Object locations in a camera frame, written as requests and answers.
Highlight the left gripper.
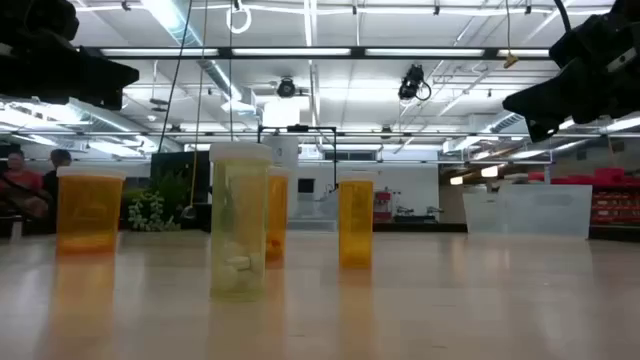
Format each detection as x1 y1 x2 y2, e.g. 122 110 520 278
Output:
0 0 140 110

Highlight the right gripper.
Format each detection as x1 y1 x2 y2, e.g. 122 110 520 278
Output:
502 0 640 144

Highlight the white ball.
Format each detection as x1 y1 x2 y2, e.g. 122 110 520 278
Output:
55 166 127 255

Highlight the yellow-green pill bottle white cap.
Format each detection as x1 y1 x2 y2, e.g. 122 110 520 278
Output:
208 142 275 302

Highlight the narrow orange pill bottle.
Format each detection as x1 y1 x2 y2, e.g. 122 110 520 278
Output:
337 171 377 270

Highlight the hanging yellow hook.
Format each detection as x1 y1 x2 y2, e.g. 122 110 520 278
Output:
502 0 520 70

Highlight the person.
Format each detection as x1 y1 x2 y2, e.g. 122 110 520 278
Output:
0 148 45 221
42 148 74 204

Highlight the black screen panel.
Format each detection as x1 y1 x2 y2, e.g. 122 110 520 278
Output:
150 151 212 204

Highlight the red parts shelf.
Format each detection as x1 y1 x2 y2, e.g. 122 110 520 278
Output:
527 167 640 229

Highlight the green potted plant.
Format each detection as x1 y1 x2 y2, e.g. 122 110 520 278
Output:
124 168 192 233

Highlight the red white machine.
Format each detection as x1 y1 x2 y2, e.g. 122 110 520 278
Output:
373 188 395 224

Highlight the black hanging cable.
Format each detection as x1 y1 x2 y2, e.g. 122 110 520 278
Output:
157 0 195 154

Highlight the thin hanging cable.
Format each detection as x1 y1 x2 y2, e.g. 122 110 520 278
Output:
228 0 235 145

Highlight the black hanging camera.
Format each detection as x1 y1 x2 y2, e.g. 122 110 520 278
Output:
397 63 433 103

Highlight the white cable loop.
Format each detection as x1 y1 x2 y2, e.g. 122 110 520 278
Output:
225 0 253 35

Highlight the yellow hanging cord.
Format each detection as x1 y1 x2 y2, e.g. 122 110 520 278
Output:
180 0 210 221

